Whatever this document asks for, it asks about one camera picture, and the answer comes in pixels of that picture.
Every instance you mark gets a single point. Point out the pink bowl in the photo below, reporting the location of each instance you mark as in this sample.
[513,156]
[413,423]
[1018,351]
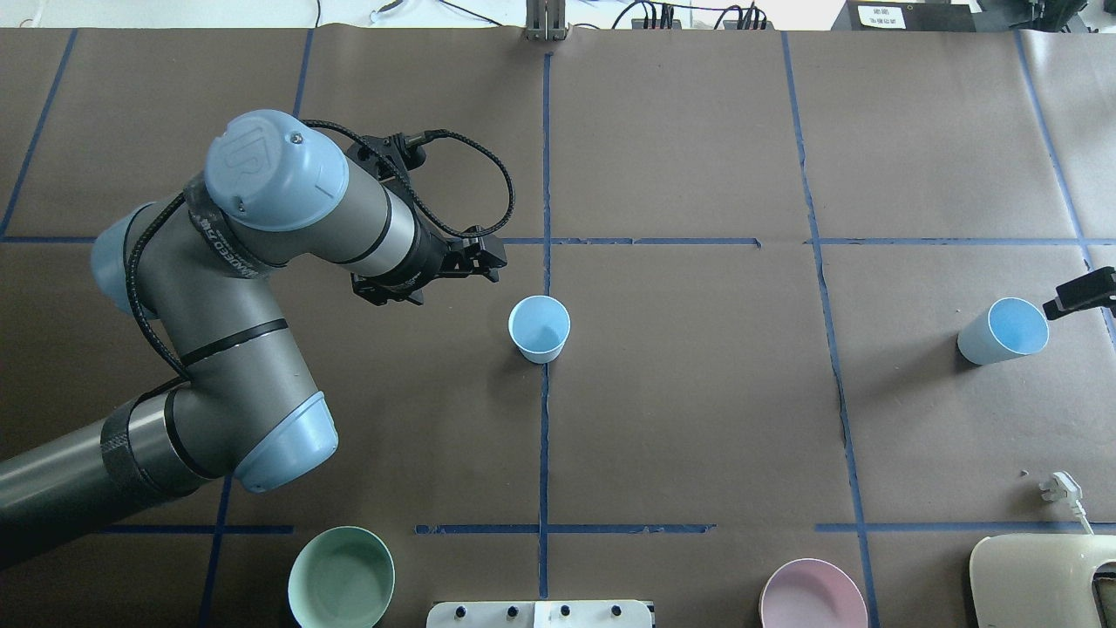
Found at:
[811,593]

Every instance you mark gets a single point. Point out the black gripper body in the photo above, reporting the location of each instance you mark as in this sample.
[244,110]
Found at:
[428,259]

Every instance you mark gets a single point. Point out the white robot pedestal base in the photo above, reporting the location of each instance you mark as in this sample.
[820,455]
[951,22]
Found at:
[543,613]

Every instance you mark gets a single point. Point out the cream toaster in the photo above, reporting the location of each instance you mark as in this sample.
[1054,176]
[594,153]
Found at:
[1043,580]

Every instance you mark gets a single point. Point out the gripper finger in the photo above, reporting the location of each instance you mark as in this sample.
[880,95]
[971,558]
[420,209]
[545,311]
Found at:
[467,269]
[480,251]
[1095,290]

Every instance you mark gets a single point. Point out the green bowl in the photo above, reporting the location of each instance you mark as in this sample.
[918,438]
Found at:
[344,577]

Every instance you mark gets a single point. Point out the blue cup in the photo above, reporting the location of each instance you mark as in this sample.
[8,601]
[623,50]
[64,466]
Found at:
[539,326]
[1010,328]

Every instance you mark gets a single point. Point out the black box on desk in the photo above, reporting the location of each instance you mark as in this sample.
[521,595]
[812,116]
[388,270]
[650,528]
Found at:
[904,16]

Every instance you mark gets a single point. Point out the aluminium frame post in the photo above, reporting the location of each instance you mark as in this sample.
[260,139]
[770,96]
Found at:
[546,20]

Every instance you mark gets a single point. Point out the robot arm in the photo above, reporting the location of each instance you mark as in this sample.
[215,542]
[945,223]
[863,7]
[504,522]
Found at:
[194,272]

